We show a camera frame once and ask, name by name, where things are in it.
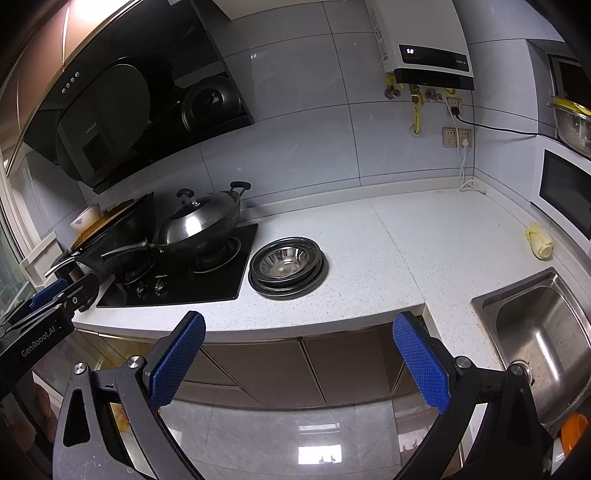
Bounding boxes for black frying pan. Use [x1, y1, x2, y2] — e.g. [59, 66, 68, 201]
[44, 191, 157, 280]

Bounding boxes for black glass gas stove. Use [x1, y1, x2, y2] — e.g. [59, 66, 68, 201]
[96, 223, 259, 309]

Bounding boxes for glass bowl yellow lid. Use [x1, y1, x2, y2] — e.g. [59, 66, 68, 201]
[549, 95, 591, 160]

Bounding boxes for dark steel wok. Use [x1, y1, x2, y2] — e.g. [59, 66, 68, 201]
[100, 181, 253, 259]

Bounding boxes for white microwave oven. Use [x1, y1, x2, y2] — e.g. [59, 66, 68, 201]
[530, 148, 591, 254]

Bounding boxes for black range hood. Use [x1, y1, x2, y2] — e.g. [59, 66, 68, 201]
[23, 0, 256, 195]

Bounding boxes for white charger cable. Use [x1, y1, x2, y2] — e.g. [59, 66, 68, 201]
[458, 145, 488, 193]

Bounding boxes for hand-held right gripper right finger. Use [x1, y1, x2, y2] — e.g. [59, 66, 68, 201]
[392, 310, 555, 480]

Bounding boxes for white ceramic bowl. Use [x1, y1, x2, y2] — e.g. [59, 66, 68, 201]
[70, 205, 102, 232]

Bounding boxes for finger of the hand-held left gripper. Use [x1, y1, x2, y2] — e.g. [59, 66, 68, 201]
[54, 273, 101, 315]
[28, 285, 70, 315]

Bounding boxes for large deep steel plate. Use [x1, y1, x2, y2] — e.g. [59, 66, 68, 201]
[248, 237, 329, 300]

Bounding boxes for white gas water heater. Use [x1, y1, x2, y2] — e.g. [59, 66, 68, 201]
[365, 0, 476, 91]

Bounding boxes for steel pipe valves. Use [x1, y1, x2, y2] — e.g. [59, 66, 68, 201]
[384, 76, 445, 103]

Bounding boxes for steel wok lid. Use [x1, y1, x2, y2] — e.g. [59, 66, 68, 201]
[157, 188, 242, 246]

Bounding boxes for stainless steel sink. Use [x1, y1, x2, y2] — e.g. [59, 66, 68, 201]
[471, 267, 591, 426]

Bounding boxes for brown base cabinet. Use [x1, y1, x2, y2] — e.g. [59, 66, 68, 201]
[32, 316, 439, 412]

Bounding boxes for orange plastic container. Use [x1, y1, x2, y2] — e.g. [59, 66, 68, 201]
[560, 412, 590, 454]

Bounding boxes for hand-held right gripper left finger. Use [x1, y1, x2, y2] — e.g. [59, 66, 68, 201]
[51, 310, 207, 480]

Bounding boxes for white window frame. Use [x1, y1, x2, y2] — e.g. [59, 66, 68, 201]
[0, 152, 63, 319]

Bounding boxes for yellow gas hose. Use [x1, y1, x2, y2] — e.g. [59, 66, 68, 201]
[410, 85, 426, 135]

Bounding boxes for brown upper wall cabinet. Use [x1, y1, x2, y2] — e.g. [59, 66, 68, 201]
[0, 0, 75, 176]

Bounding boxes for gas burner pan support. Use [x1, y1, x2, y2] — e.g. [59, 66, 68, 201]
[115, 257, 158, 285]
[191, 235, 243, 274]

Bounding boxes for black power cable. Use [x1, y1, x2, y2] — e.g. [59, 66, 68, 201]
[450, 104, 556, 138]

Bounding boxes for wide steel bowl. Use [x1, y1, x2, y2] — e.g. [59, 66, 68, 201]
[257, 244, 309, 282]

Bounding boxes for person's left hand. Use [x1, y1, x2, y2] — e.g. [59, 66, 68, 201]
[11, 385, 54, 455]

